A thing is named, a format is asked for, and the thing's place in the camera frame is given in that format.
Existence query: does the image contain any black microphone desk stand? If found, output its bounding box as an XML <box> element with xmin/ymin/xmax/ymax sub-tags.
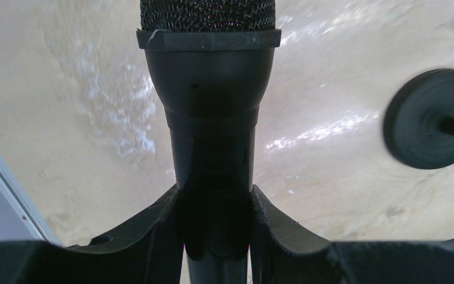
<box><xmin>382</xmin><ymin>68</ymin><xmax>454</xmax><ymax>170</ymax></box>

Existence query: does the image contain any aluminium table frame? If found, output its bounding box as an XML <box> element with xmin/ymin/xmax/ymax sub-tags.
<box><xmin>0</xmin><ymin>156</ymin><xmax>62</xmax><ymax>245</ymax></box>

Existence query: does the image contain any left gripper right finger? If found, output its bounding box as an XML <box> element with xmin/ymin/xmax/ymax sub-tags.
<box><xmin>250</xmin><ymin>187</ymin><xmax>454</xmax><ymax>283</ymax></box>

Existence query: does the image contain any black microphone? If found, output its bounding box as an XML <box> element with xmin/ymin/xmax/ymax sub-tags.
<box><xmin>137</xmin><ymin>1</ymin><xmax>281</xmax><ymax>283</ymax></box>

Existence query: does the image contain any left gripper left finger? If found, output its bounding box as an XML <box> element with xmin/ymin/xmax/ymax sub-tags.
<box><xmin>0</xmin><ymin>187</ymin><xmax>183</xmax><ymax>283</ymax></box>

